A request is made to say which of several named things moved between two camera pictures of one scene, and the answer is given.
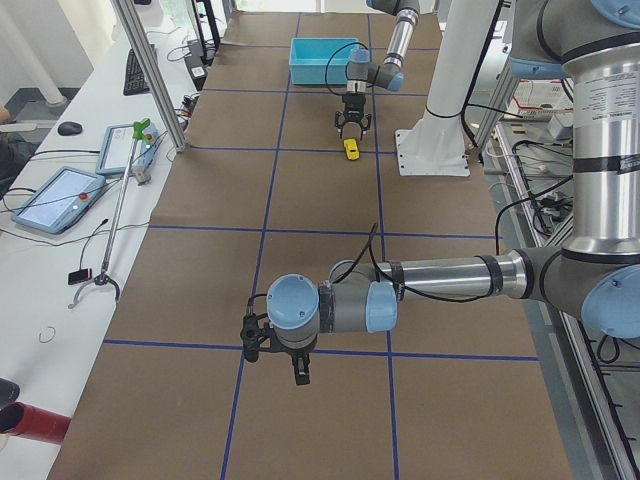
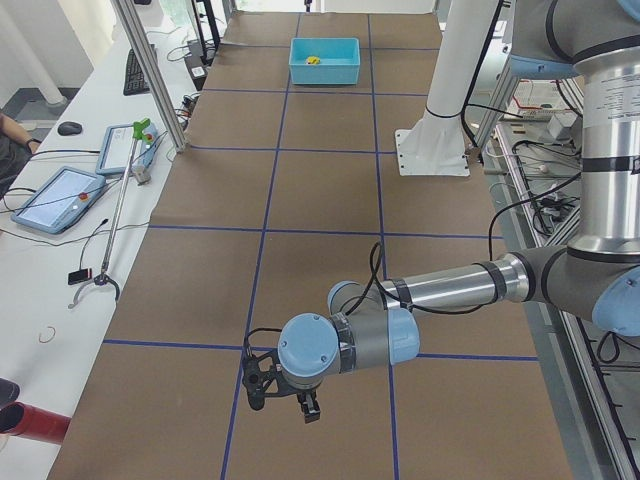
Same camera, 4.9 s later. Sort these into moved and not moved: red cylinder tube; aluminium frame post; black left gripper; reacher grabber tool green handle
Moved: black left gripper
Not moved: red cylinder tube; reacher grabber tool green handle; aluminium frame post
